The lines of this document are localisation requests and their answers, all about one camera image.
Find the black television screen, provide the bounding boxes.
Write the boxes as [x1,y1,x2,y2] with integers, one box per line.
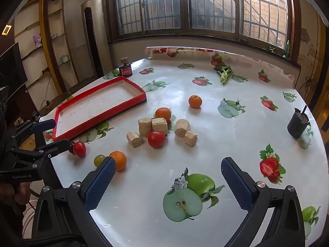
[0,42,28,101]

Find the tower air conditioner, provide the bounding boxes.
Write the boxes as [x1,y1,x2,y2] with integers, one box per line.
[81,0,106,79]

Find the red tomato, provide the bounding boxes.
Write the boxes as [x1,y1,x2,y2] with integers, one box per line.
[147,131,166,149]
[73,141,87,158]

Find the orange mandarin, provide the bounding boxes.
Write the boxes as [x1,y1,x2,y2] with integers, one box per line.
[188,95,203,109]
[155,107,172,121]
[109,151,127,171]

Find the black cup with straw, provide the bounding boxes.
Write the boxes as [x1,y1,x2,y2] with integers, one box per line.
[287,105,311,139]

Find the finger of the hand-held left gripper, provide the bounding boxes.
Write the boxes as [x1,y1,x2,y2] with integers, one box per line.
[12,119,56,141]
[10,139,75,161]

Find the dark bottle with red label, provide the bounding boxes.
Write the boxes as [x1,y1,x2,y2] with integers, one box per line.
[119,57,133,78]

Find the wall shelf unit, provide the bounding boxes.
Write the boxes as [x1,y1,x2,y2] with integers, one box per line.
[14,0,78,96]

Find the beige biscuit block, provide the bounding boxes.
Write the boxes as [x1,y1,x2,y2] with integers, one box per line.
[174,119,191,137]
[152,118,169,135]
[138,118,154,134]
[184,131,198,147]
[126,131,143,148]

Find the barred window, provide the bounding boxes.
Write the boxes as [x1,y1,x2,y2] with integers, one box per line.
[105,0,296,49]

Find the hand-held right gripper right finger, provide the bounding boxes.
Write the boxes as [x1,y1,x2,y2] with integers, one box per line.
[221,156,306,247]

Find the green leafy vegetable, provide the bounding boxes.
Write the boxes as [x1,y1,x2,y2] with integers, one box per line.
[214,65,233,85]

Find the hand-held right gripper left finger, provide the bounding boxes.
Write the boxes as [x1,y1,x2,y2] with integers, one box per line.
[31,156,117,247]

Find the black wall cable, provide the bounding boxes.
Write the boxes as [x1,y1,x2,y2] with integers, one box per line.
[301,57,316,101]

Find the red rimmed white tray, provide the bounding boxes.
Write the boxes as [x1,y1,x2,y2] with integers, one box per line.
[53,76,147,142]

